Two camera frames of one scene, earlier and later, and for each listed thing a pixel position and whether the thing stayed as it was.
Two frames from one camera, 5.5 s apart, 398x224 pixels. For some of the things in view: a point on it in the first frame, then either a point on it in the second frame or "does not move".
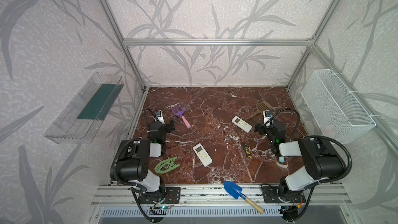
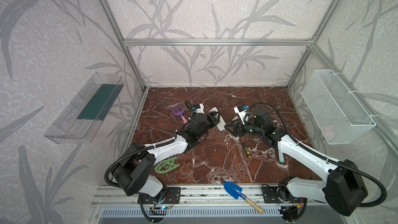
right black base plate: [271, 195] does not move
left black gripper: [157, 124] to [208, 120]
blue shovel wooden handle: [235, 191] does not move
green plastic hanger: [166, 165] does not move
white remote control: [203, 155] to [221, 125]
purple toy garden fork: [181, 112] does not move
